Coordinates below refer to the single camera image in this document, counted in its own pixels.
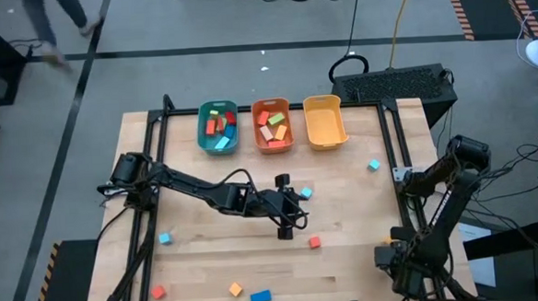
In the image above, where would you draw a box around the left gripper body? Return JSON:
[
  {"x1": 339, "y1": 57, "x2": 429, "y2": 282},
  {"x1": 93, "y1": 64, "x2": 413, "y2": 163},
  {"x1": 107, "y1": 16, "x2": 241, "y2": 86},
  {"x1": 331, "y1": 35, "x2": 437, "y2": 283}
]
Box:
[{"x1": 250, "y1": 172, "x2": 310, "y2": 242}]

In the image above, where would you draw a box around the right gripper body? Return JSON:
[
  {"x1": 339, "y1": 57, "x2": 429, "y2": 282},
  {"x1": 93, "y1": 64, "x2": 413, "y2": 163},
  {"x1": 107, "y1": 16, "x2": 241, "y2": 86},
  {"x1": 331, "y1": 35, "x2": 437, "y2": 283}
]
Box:
[{"x1": 373, "y1": 224, "x2": 438, "y2": 301}]

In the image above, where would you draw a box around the teal plastic bin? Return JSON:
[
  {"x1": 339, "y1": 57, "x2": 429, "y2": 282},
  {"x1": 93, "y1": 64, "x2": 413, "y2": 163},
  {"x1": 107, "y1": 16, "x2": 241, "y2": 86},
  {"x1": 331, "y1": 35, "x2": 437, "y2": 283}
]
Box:
[{"x1": 194, "y1": 98, "x2": 241, "y2": 158}]

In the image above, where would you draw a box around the orange plastic bin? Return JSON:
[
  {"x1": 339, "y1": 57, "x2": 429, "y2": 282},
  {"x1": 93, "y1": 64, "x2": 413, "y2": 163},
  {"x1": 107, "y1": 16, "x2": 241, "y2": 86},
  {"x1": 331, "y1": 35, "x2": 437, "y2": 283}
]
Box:
[{"x1": 250, "y1": 96, "x2": 296, "y2": 156}]

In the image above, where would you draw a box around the white paper sheet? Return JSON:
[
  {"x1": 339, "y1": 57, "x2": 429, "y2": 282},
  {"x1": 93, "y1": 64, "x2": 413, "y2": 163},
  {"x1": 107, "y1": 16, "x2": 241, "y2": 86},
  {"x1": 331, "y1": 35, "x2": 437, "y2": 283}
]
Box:
[{"x1": 456, "y1": 219, "x2": 497, "y2": 290}]

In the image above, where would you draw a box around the yellow plastic bin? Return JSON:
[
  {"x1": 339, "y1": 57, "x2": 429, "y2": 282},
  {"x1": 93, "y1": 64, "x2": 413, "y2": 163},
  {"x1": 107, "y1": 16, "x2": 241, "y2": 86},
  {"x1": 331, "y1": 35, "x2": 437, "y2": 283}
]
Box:
[{"x1": 302, "y1": 93, "x2": 350, "y2": 152}]

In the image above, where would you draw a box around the black support beam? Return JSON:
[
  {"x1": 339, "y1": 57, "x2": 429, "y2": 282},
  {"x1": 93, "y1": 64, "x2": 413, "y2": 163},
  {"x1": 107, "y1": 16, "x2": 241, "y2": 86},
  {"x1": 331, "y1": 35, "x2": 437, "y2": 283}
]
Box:
[{"x1": 461, "y1": 219, "x2": 538, "y2": 262}]

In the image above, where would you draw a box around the black perforated computer case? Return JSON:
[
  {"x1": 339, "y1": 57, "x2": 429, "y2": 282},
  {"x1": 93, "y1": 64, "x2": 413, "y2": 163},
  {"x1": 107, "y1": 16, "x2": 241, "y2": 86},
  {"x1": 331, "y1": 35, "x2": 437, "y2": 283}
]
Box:
[{"x1": 329, "y1": 62, "x2": 461, "y2": 134}]

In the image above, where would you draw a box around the black hazard-striped mat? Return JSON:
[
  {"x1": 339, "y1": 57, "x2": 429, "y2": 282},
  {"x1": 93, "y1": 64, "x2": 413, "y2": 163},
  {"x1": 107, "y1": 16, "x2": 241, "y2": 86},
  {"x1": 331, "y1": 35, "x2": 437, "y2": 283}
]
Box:
[
  {"x1": 443, "y1": 0, "x2": 538, "y2": 43},
  {"x1": 28, "y1": 237, "x2": 102, "y2": 301}
]

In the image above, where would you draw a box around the person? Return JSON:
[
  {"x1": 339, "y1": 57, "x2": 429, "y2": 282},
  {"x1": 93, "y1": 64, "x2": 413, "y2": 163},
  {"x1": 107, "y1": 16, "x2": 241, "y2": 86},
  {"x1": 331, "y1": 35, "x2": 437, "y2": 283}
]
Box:
[{"x1": 19, "y1": 0, "x2": 107, "y2": 75}]

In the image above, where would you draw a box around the black aluminium table frame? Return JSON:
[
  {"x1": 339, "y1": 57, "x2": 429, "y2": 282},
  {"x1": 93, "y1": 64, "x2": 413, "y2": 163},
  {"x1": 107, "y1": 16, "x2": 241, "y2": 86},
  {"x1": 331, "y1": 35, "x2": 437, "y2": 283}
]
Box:
[{"x1": 81, "y1": 78, "x2": 479, "y2": 301}]

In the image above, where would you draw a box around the black coiled cable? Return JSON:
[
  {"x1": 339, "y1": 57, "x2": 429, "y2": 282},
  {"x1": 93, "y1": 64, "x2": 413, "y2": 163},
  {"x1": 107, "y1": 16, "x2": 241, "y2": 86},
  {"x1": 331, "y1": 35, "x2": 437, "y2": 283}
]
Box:
[{"x1": 324, "y1": 0, "x2": 371, "y2": 87}]

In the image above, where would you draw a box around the black sleeved cable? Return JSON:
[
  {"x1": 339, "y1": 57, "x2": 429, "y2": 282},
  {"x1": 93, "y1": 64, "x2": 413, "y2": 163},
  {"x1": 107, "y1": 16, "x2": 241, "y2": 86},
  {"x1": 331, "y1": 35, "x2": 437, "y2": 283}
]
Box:
[{"x1": 87, "y1": 211, "x2": 162, "y2": 301}]

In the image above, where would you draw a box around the yellow cable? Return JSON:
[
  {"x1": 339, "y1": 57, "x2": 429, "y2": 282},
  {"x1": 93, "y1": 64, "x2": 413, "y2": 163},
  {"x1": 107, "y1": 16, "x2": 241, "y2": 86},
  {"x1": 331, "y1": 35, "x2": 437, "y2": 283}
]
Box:
[{"x1": 384, "y1": 0, "x2": 420, "y2": 70}]

